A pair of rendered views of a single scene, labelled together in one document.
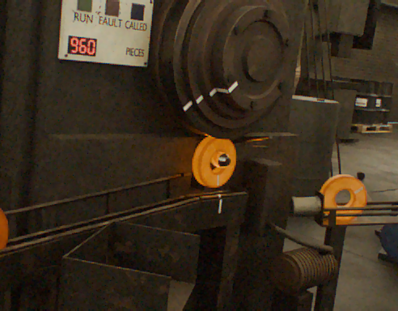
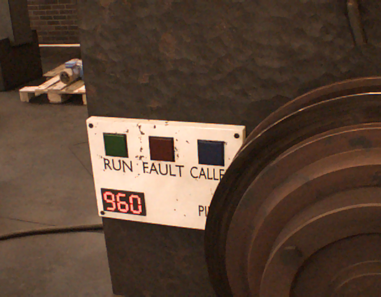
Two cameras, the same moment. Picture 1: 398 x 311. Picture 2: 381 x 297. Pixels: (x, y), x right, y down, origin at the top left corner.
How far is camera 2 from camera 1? 134 cm
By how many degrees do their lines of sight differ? 62
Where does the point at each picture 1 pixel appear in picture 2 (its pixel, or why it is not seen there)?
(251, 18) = (335, 230)
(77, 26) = (111, 176)
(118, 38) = (181, 192)
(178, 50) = (214, 250)
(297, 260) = not seen: outside the picture
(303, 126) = not seen: outside the picture
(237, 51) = (309, 287)
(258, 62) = not seen: outside the picture
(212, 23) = (262, 221)
